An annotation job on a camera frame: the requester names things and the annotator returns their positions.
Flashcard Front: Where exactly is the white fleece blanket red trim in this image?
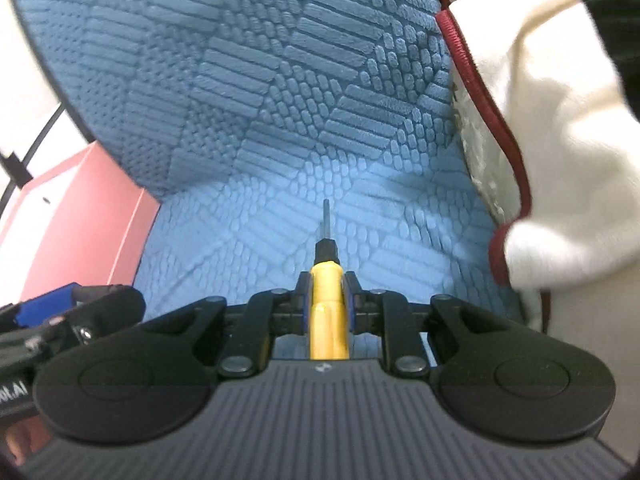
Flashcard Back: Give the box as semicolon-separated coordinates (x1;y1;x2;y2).
435;0;640;338

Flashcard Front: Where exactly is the yellow screwdriver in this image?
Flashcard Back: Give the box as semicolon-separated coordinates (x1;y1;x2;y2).
309;199;351;361

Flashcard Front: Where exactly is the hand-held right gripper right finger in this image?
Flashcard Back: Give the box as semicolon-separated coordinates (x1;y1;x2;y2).
342;271;511;379

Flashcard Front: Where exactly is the blue textured chair cover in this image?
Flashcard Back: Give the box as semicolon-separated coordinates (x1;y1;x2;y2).
2;0;531;361

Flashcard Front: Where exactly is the pink cardboard box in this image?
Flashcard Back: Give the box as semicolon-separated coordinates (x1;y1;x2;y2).
0;141;161;306

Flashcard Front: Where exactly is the dark garment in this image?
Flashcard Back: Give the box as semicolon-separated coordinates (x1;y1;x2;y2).
572;0;640;126

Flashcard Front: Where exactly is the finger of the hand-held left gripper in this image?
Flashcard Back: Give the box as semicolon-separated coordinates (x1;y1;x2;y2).
12;282;147;356

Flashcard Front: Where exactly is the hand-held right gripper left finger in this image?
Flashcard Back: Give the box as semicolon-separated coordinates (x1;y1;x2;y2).
140;271;315;379

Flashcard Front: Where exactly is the person's left hand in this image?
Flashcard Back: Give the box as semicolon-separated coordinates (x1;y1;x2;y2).
0;417;51;468

